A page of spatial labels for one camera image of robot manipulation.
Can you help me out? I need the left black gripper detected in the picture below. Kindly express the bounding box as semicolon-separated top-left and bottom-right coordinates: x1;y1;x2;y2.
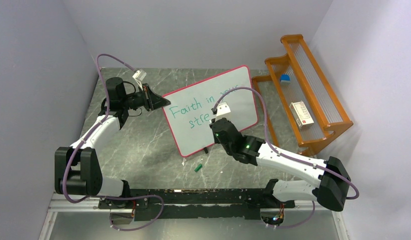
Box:
122;84;171;112

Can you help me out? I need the pink-framed whiteboard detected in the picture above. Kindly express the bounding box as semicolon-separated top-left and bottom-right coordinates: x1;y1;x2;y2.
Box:
163;65;258;157

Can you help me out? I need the green marker cap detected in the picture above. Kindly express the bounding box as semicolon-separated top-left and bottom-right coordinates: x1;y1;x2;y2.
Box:
194;164;203;173

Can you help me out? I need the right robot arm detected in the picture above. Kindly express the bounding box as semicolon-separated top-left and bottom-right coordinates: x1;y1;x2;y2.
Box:
209;118;351;212

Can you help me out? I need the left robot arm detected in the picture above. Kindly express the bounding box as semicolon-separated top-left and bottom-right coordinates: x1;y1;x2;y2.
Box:
54;77;171;208

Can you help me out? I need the blue eraser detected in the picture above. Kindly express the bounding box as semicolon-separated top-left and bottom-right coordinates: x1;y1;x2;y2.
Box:
279;74;291;84

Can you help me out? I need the orange wooden tiered rack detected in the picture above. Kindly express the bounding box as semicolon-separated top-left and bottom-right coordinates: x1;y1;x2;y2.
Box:
252;34;353;156

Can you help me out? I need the white red box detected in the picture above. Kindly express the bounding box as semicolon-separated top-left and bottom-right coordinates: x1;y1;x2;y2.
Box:
289;101;315;129

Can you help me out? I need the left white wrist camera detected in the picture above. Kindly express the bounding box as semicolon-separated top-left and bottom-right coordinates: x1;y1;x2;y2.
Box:
132;69;147;89

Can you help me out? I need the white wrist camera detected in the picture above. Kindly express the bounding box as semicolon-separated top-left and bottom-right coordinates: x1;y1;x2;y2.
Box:
132;69;147;89
212;102;231;122

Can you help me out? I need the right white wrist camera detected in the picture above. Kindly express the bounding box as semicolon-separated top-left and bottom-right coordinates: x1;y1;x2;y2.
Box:
212;102;231;122

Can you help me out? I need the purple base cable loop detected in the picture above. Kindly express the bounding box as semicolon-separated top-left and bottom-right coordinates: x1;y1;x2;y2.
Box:
102;194;165;232

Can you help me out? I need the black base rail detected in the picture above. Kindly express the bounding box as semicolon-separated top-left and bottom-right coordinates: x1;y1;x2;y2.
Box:
98;188;295;221

